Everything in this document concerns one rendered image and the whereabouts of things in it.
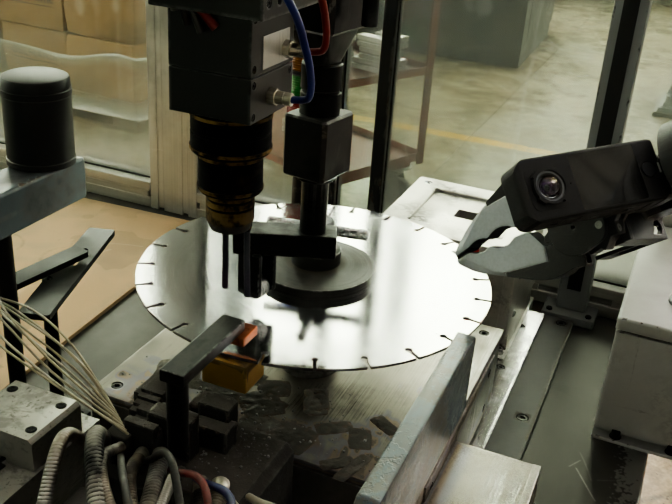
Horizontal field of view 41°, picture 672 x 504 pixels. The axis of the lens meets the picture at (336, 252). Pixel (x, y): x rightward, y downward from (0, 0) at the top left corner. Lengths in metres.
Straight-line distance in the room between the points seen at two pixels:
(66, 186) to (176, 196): 0.64
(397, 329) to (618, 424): 0.34
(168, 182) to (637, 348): 0.80
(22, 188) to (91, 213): 0.68
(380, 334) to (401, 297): 0.07
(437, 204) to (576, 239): 0.49
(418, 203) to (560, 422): 0.32
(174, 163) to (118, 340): 0.40
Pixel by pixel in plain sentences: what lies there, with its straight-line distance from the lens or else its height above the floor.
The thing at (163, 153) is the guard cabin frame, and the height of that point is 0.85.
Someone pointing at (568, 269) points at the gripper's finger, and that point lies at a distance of 0.69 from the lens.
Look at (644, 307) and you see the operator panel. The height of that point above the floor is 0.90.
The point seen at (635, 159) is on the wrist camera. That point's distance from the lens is 0.65.
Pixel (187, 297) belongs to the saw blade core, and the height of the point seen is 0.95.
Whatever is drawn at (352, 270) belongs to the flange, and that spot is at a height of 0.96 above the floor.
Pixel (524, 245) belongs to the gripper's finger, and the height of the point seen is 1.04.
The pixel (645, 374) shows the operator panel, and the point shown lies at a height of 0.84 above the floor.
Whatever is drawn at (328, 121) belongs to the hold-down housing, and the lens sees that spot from 0.68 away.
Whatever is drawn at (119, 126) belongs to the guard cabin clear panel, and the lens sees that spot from 1.50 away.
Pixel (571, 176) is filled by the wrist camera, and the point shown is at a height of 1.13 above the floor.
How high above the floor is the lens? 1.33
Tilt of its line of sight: 26 degrees down
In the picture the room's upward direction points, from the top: 4 degrees clockwise
